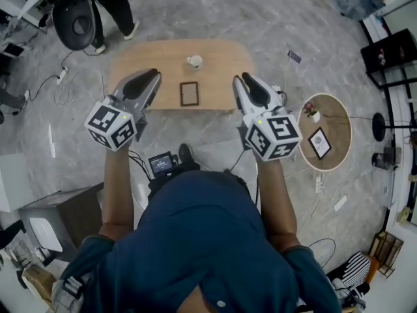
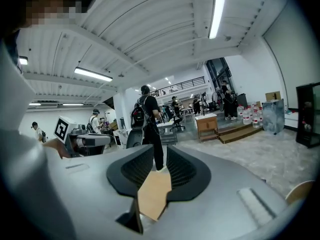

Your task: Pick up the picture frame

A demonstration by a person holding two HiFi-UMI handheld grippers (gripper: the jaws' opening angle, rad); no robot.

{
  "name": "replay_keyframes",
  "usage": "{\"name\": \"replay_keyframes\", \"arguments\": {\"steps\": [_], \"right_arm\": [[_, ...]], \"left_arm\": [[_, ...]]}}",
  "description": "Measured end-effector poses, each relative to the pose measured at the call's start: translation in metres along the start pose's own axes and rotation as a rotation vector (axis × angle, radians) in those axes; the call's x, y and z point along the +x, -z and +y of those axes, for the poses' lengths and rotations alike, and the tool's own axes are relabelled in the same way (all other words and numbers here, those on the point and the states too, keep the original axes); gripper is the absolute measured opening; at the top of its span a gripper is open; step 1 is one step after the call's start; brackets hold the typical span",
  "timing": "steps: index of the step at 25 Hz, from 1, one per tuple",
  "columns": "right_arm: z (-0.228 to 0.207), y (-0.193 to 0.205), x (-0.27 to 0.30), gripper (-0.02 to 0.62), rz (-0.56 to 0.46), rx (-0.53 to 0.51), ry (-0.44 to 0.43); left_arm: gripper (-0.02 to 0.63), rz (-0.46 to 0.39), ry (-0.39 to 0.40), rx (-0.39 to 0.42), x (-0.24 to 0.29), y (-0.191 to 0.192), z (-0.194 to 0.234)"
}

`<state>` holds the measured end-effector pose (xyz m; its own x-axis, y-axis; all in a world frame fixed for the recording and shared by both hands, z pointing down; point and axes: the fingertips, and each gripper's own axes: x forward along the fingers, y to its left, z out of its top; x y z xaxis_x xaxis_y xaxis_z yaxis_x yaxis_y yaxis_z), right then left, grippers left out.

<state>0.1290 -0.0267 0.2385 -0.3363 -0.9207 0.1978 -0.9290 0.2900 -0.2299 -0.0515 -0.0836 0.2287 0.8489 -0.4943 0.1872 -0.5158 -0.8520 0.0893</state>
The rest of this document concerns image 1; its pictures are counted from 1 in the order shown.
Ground cardboard box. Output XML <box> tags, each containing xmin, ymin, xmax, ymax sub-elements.
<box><xmin>20</xmin><ymin>265</ymin><xmax>59</xmax><ymax>302</ymax></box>

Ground white floor cable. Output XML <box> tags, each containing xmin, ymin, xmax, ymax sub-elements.
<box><xmin>57</xmin><ymin>67</ymin><xmax>107</xmax><ymax>109</ymax></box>

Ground brown picture frame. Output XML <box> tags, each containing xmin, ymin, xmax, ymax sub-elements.
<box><xmin>179</xmin><ymin>80</ymin><xmax>200</xmax><ymax>108</ymax></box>

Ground pile of light fabric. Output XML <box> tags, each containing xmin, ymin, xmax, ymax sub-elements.
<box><xmin>327</xmin><ymin>276</ymin><xmax>371</xmax><ymax>313</ymax></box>

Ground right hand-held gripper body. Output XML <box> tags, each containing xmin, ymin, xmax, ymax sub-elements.
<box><xmin>240</xmin><ymin>106</ymin><xmax>304</xmax><ymax>162</ymax></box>

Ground black floor cable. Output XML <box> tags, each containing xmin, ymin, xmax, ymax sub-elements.
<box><xmin>308</xmin><ymin>238</ymin><xmax>337</xmax><ymax>269</ymax></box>
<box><xmin>31</xmin><ymin>50</ymin><xmax>76</xmax><ymax>104</ymax></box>

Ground round wooden side table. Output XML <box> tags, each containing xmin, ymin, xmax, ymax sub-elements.
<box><xmin>297</xmin><ymin>93</ymin><xmax>353</xmax><ymax>172</ymax></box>

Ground black shelf unit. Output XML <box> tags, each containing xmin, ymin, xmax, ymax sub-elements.
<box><xmin>360</xmin><ymin>28</ymin><xmax>417</xmax><ymax>91</ymax></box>

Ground person's left forearm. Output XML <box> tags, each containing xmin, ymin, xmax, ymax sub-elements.
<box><xmin>98</xmin><ymin>144</ymin><xmax>137</xmax><ymax>243</ymax></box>

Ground grey shoulder strap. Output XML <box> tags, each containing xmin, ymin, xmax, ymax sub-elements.
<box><xmin>51</xmin><ymin>274</ymin><xmax>86</xmax><ymax>313</ymax></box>

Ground person's torso in blue shirt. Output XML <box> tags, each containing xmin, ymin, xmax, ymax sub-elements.
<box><xmin>51</xmin><ymin>170</ymin><xmax>341</xmax><ymax>313</ymax></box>

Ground black device cables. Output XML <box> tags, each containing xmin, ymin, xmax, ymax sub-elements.
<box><xmin>128</xmin><ymin>149</ymin><xmax>152</xmax><ymax>181</ymax></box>

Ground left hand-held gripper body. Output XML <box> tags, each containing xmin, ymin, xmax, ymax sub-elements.
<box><xmin>83</xmin><ymin>95</ymin><xmax>150</xmax><ymax>152</ymax></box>

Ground black framed picture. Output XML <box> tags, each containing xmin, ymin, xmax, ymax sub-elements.
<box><xmin>307</xmin><ymin>126</ymin><xmax>333</xmax><ymax>160</ymax></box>

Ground person's left shoe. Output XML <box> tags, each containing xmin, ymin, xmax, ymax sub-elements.
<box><xmin>178</xmin><ymin>142</ymin><xmax>194</xmax><ymax>165</ymax></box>

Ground black standing fan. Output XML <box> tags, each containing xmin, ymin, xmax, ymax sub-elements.
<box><xmin>371</xmin><ymin>112</ymin><xmax>417</xmax><ymax>143</ymax></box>

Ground wooden coffee table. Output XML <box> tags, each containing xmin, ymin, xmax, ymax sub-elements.
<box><xmin>108</xmin><ymin>38</ymin><xmax>256</xmax><ymax>112</ymax></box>

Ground black side cabinet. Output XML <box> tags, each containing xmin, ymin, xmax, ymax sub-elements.
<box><xmin>17</xmin><ymin>182</ymin><xmax>106</xmax><ymax>263</ymax></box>

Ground black office chair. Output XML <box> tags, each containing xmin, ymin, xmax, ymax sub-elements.
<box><xmin>51</xmin><ymin>0</ymin><xmax>98</xmax><ymax>52</ymax></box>

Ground person's right forearm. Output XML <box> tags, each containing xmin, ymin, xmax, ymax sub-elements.
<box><xmin>255</xmin><ymin>156</ymin><xmax>300</xmax><ymax>253</ymax></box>

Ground white router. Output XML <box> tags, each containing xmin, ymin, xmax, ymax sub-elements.
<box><xmin>28</xmin><ymin>217</ymin><xmax>64</xmax><ymax>254</ymax></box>

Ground striped black white cloth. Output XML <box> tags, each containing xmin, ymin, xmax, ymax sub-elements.
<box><xmin>341</xmin><ymin>251</ymin><xmax>373</xmax><ymax>290</ymax></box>

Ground dark small appliance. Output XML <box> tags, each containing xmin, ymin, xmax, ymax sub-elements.
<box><xmin>371</xmin><ymin>146</ymin><xmax>402</xmax><ymax>171</ymax></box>

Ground small potted plant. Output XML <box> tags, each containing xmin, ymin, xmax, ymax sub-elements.
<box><xmin>302</xmin><ymin>100</ymin><xmax>322</xmax><ymax>124</ymax></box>

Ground white mug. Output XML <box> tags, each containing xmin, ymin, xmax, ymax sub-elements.
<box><xmin>185</xmin><ymin>54</ymin><xmax>204</xmax><ymax>72</ymax></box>

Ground black screen device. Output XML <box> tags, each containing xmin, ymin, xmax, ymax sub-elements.
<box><xmin>147</xmin><ymin>151</ymin><xmax>176</xmax><ymax>177</ymax></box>

